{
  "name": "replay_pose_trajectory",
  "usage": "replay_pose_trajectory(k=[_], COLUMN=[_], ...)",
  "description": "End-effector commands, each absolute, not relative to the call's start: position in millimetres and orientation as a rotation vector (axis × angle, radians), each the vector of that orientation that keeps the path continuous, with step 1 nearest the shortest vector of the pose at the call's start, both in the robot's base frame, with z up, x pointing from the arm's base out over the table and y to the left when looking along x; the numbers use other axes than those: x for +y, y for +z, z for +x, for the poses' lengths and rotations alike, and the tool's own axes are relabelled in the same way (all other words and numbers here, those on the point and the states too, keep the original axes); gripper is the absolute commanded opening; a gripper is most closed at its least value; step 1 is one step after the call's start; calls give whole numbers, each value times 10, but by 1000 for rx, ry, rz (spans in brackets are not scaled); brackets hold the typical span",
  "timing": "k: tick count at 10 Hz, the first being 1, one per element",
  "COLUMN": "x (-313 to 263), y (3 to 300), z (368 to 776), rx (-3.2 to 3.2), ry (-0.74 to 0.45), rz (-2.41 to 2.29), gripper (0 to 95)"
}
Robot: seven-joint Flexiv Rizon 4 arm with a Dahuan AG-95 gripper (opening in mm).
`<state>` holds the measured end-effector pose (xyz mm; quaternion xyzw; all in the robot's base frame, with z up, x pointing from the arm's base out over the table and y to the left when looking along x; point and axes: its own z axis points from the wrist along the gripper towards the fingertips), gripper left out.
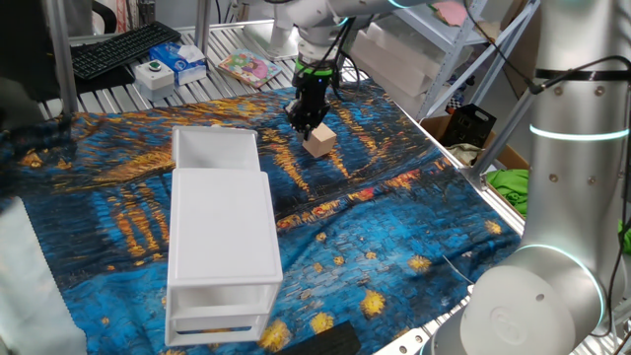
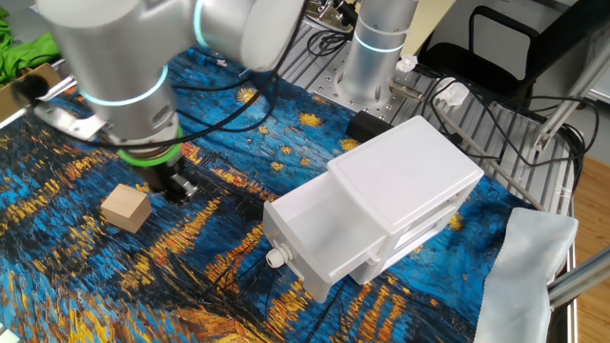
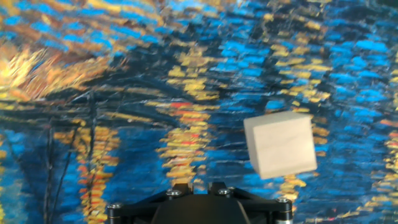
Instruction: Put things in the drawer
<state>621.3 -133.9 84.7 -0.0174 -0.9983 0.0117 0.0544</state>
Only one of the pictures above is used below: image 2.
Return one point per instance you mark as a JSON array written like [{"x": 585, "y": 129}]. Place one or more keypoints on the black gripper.
[{"x": 159, "y": 178}]

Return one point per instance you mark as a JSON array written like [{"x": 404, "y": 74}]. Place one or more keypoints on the wooden cube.
[{"x": 125, "y": 207}]

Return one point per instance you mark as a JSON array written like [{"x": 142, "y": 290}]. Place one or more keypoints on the white plastic box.
[{"x": 329, "y": 238}]

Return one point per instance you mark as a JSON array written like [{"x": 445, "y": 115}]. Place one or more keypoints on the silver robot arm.
[{"x": 124, "y": 62}]

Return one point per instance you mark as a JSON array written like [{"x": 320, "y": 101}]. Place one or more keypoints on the white plastic drawer cabinet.
[{"x": 405, "y": 171}]

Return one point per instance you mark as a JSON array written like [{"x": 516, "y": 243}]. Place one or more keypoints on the white closed drawer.
[{"x": 414, "y": 240}]

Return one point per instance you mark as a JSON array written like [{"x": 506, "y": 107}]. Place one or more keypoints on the starry night painted tablecloth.
[{"x": 143, "y": 286}]

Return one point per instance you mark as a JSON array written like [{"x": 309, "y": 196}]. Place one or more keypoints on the black power adapter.
[{"x": 367, "y": 126}]

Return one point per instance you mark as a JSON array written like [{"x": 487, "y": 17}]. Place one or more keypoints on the cardboard box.
[{"x": 9, "y": 102}]

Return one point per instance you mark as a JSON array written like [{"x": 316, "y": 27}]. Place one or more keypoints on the green cloth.
[{"x": 24, "y": 52}]

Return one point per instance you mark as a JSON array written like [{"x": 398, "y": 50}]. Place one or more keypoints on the white button box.
[{"x": 6, "y": 336}]

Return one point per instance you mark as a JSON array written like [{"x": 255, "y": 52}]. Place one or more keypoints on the crumpled white tissue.
[
  {"x": 453, "y": 93},
  {"x": 406, "y": 63}
]

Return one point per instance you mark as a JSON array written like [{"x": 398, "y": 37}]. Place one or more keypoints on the beige cardboard sheet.
[{"x": 426, "y": 24}]

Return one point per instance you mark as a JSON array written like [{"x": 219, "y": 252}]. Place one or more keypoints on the black office chair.
[{"x": 481, "y": 66}]

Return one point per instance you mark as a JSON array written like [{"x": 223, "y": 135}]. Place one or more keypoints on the light grey cloth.
[{"x": 524, "y": 276}]

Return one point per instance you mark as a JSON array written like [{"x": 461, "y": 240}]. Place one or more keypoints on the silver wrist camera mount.
[{"x": 67, "y": 121}]

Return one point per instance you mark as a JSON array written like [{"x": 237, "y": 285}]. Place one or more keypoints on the aluminium frame strut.
[
  {"x": 581, "y": 281},
  {"x": 567, "y": 100}
]

